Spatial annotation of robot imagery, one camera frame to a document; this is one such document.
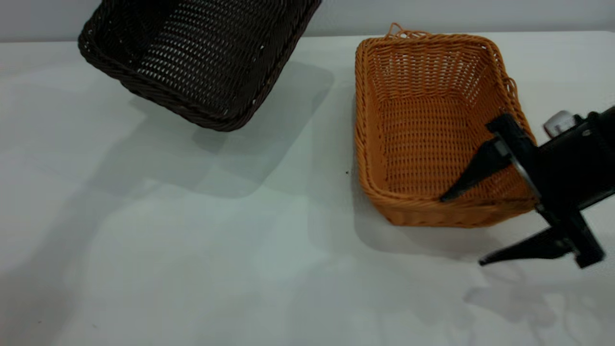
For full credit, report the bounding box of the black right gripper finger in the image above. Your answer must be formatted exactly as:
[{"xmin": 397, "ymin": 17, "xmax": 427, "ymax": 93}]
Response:
[
  {"xmin": 479, "ymin": 226, "xmax": 575, "ymax": 266},
  {"xmin": 440, "ymin": 137, "xmax": 513, "ymax": 203}
]

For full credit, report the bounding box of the orange wicker basket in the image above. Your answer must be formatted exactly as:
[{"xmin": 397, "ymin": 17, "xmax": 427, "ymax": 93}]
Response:
[{"xmin": 355, "ymin": 22, "xmax": 541, "ymax": 228}]

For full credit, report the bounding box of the black wicker basket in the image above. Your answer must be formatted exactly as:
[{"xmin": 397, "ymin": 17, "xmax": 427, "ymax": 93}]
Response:
[{"xmin": 78, "ymin": 0, "xmax": 322, "ymax": 133}]

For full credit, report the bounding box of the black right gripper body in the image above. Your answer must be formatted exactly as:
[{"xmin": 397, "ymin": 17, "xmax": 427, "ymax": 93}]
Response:
[{"xmin": 486, "ymin": 113, "xmax": 606, "ymax": 269}]

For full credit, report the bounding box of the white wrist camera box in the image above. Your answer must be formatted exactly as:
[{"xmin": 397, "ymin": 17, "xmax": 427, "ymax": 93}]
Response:
[{"xmin": 543, "ymin": 111, "xmax": 577, "ymax": 138}]

